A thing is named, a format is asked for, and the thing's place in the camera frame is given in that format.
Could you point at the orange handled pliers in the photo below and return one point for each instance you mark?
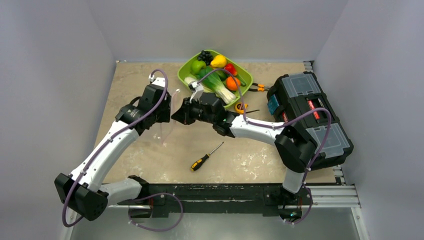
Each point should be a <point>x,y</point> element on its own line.
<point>257,87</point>

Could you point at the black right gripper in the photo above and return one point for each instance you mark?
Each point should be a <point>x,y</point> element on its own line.
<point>185,112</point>

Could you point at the clear zip bag pink dots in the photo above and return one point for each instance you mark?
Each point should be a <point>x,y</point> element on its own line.
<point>160,133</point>

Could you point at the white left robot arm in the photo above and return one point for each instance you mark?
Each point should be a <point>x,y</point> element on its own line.
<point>83,190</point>

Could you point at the black grape bunch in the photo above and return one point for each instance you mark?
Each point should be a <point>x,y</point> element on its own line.
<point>205,56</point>

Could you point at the orange persimmon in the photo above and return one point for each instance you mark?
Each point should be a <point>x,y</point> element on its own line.
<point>232,84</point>

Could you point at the aluminium frame rail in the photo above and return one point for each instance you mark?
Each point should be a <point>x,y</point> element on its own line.
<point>330,196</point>

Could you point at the green bok choy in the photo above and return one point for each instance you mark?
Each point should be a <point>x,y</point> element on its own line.
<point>203,72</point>

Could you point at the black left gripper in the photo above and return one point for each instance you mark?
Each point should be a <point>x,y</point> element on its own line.
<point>164,116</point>

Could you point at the green plastic tray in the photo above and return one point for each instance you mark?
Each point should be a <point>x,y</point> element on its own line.
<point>185,70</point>

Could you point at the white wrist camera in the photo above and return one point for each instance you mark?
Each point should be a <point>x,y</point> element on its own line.
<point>197,90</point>
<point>158,81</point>

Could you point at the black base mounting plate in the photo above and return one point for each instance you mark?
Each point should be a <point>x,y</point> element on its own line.
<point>267,199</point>

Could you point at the green cucumber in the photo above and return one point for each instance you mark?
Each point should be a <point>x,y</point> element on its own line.
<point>241,80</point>

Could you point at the red bell pepper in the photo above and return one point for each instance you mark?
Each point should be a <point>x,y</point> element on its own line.
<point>231,68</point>

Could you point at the yellow tape measure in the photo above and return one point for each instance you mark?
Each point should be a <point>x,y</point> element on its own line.
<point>240,107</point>

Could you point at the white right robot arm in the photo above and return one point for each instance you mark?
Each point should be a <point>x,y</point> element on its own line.
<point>295,146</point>

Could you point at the black toolbox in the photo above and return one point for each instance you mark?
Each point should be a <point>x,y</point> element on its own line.
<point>295,94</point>

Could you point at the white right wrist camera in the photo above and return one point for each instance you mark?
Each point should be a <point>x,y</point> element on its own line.
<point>197,90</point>

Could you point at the yellow black screwdriver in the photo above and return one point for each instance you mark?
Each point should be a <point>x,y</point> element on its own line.
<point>198,163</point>

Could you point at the green mango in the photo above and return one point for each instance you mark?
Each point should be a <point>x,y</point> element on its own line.
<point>222,74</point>

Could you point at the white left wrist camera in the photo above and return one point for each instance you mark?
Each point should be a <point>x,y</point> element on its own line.
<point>158,81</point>

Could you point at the green apple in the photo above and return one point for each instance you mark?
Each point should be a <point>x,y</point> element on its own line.
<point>196,66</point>

